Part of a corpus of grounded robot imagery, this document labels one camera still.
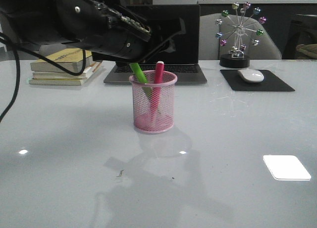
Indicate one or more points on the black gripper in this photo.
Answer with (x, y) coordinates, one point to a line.
(111, 31)

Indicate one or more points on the pink highlighter pen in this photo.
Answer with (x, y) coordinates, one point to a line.
(158, 79)

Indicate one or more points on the green highlighter pen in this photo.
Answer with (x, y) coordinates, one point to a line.
(139, 73)

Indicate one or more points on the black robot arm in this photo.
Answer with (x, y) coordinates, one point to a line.
(37, 21)

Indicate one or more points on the pink mesh pen holder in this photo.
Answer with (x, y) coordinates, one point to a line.
(165, 119)

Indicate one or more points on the grey laptop computer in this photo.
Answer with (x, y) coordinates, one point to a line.
(183, 62)

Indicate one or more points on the grey right chair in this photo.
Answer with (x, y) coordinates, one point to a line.
(209, 48)

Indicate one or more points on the ferris wheel desk toy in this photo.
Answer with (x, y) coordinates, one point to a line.
(236, 40)

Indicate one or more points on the white middle book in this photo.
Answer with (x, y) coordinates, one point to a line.
(87, 73)

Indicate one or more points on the white computer mouse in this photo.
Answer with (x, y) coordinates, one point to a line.
(251, 75)

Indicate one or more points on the yellow top book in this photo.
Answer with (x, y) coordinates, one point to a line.
(69, 58)

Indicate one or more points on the bottom book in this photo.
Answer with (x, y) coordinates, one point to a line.
(58, 82)

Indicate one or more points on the black mouse pad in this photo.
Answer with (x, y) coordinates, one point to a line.
(271, 82)

